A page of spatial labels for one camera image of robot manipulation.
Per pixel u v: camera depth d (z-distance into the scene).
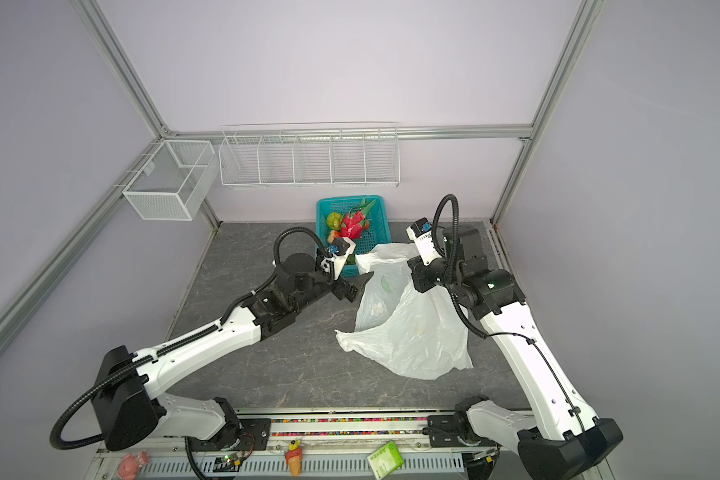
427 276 0.61
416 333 0.76
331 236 1.10
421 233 0.59
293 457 0.69
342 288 0.65
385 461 0.69
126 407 0.39
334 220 1.13
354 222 1.09
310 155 0.99
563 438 0.37
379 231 1.12
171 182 0.97
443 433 0.72
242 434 0.73
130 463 0.68
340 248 0.60
